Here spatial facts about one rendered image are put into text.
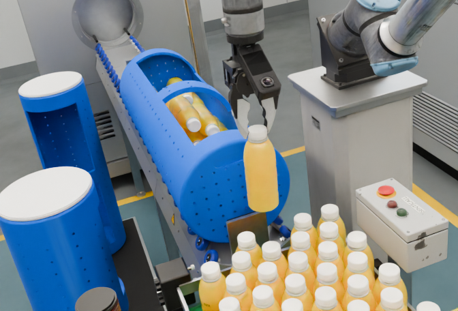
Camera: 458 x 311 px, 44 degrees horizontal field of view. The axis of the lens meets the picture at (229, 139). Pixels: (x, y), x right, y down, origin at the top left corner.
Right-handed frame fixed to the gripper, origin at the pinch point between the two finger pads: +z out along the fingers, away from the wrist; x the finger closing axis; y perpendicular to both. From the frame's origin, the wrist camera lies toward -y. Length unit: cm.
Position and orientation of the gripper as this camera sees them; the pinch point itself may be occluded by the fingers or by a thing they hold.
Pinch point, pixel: (257, 131)
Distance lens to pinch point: 114.4
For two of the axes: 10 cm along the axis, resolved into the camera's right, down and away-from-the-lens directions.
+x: -9.4, 2.3, -2.6
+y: -3.3, -3.9, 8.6
